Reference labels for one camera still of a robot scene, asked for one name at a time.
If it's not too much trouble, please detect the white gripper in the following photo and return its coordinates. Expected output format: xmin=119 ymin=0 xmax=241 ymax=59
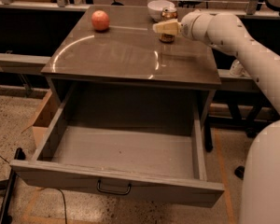
xmin=152 ymin=10 xmax=213 ymax=42

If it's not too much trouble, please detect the orange soda can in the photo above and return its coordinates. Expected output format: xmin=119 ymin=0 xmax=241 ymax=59
xmin=160 ymin=7 xmax=178 ymax=43

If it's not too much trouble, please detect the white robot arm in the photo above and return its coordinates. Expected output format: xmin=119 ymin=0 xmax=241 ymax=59
xmin=153 ymin=10 xmax=280 ymax=224

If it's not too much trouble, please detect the grey drawer cabinet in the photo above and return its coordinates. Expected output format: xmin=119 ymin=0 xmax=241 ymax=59
xmin=42 ymin=7 xmax=220 ymax=151

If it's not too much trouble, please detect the open grey top drawer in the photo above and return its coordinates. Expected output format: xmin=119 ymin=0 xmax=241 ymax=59
xmin=11 ymin=83 xmax=224 ymax=207

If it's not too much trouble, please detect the white bowl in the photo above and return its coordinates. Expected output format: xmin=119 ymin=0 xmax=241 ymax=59
xmin=147 ymin=0 xmax=175 ymax=21

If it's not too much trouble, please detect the red apple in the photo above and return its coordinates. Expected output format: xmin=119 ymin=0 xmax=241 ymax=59
xmin=91 ymin=10 xmax=110 ymax=31

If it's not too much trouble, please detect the left clear pump bottle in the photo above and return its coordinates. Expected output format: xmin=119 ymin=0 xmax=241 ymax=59
xmin=230 ymin=60 xmax=245 ymax=77

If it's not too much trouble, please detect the cardboard box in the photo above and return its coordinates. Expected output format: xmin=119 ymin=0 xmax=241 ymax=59
xmin=23 ymin=90 xmax=58 ymax=147

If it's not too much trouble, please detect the black office chair base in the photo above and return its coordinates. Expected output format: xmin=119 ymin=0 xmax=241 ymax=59
xmin=234 ymin=166 xmax=245 ymax=180

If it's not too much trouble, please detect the black stand leg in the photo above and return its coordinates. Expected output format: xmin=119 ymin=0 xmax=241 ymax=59
xmin=0 ymin=147 xmax=26 ymax=224

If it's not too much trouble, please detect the black drawer handle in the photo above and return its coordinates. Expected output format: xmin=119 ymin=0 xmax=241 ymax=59
xmin=96 ymin=180 xmax=132 ymax=196

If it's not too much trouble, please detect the black floor cable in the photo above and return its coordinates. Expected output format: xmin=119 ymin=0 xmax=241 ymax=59
xmin=0 ymin=147 xmax=69 ymax=224

